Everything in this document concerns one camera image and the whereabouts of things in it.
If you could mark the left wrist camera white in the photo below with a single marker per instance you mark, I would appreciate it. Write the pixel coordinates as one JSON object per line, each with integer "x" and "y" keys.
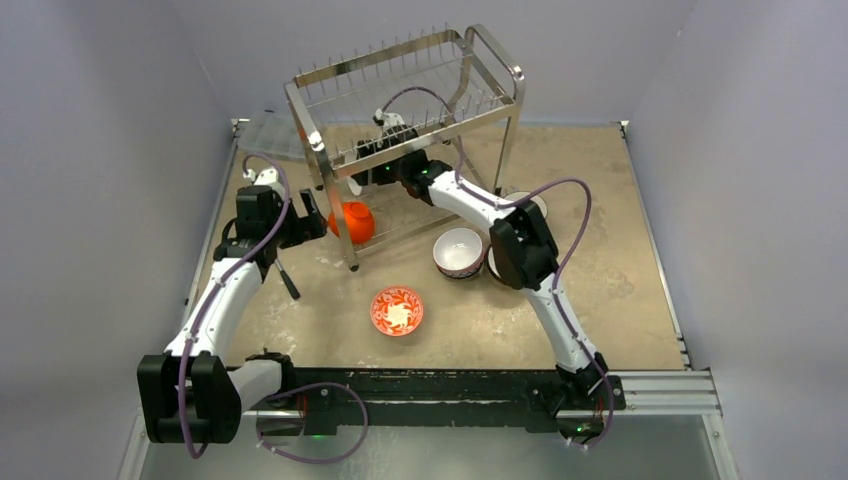
{"x": 269, "y": 177}

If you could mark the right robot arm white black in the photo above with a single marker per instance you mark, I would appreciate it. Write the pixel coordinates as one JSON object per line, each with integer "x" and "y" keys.
{"x": 525, "y": 253}

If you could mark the white bowl brown outside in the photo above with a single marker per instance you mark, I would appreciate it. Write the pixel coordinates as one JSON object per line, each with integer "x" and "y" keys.
{"x": 491, "y": 266}

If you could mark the stainless steel dish rack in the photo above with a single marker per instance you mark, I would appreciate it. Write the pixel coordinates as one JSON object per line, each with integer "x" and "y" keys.
{"x": 358, "y": 116}

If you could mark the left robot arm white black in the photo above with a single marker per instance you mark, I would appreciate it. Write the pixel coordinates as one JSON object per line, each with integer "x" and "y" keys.
{"x": 187, "y": 393}

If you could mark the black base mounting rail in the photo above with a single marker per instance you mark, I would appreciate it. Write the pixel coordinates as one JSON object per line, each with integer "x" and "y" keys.
{"x": 534, "y": 400}

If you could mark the white bowl red patterned outside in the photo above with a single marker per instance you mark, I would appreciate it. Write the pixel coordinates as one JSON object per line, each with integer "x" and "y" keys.
{"x": 458, "y": 253}

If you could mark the white bowl teal outside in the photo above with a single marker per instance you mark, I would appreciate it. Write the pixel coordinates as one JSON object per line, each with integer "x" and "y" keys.
{"x": 518, "y": 195}

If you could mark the orange white floral bowl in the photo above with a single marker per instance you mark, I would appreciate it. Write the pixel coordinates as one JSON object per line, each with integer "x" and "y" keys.
{"x": 397, "y": 311}

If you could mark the black hammer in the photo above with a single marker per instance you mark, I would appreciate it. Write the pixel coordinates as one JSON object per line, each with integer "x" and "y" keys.
{"x": 287, "y": 281}

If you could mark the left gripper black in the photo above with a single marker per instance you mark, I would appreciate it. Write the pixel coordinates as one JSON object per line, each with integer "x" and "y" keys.
{"x": 316, "y": 224}

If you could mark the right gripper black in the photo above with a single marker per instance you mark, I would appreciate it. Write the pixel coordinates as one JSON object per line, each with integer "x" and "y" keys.
{"x": 365, "y": 153}

